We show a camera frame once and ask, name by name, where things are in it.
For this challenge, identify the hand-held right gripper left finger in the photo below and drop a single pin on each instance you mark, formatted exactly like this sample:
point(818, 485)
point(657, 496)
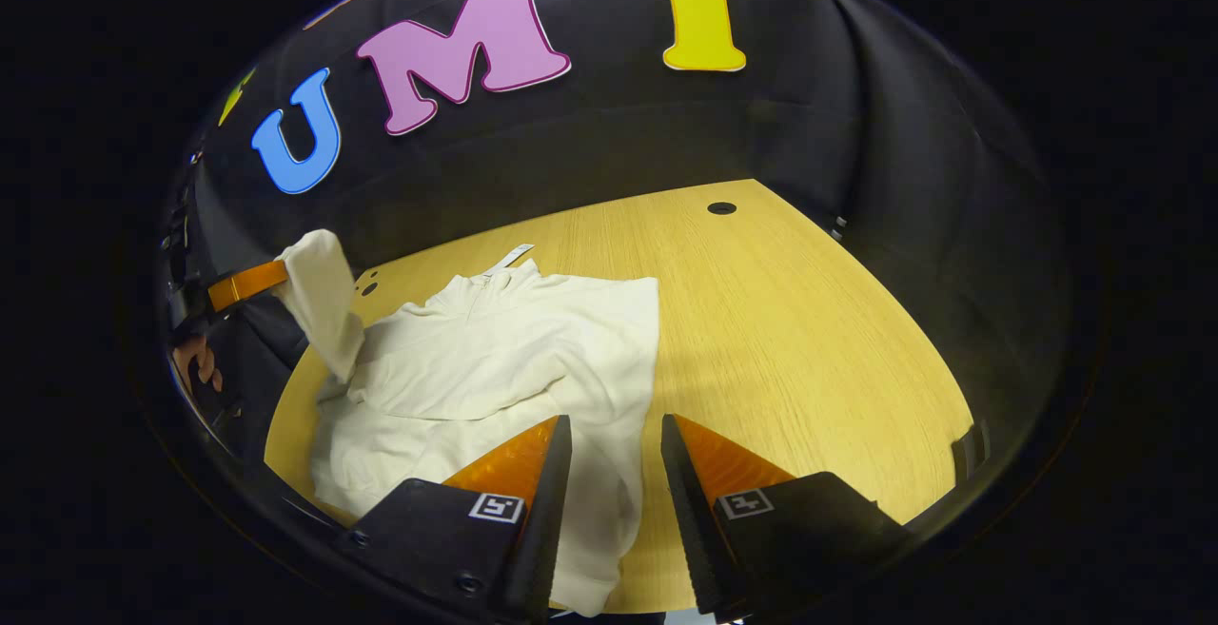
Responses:
point(547, 511)

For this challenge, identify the black table edge bracket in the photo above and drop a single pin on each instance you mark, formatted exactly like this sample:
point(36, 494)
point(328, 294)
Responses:
point(971, 451)

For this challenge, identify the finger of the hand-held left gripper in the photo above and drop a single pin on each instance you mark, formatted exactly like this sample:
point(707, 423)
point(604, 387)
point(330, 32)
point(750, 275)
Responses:
point(245, 285)

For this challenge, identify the white garment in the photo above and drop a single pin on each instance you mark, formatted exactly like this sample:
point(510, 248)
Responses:
point(495, 359)

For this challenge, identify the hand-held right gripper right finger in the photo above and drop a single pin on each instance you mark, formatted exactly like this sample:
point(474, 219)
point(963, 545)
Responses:
point(687, 511)

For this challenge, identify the black backdrop cloth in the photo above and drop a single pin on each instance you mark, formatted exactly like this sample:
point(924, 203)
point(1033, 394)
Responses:
point(809, 121)

